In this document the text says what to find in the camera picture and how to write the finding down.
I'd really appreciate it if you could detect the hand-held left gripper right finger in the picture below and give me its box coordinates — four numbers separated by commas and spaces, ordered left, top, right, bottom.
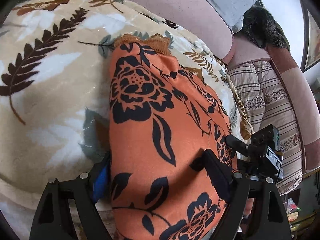
189, 149, 292, 240

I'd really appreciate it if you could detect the pink headboard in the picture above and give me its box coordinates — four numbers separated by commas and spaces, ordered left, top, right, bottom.
100, 0, 235, 66

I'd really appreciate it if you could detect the beige leaf print blanket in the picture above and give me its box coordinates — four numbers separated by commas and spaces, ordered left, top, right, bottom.
0, 0, 253, 240

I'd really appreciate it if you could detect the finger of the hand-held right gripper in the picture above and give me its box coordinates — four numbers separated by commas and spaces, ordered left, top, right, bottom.
225, 135, 252, 157

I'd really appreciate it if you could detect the pink brown blanket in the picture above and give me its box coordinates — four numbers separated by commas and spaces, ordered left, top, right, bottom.
264, 44, 320, 173

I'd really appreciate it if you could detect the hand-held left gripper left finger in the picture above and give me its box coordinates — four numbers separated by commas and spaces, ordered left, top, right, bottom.
29, 152, 112, 240

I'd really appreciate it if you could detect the dark furry cloth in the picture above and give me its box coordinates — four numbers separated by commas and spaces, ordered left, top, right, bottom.
241, 6, 288, 49

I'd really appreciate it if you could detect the orange black floral garment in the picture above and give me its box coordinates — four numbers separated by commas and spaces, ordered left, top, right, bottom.
108, 33, 248, 240

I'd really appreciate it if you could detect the gold rimmed glass table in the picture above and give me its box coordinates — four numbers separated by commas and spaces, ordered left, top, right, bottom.
284, 209, 318, 240

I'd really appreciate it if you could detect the framed wall picture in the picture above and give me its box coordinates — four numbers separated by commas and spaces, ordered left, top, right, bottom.
300, 2, 320, 73

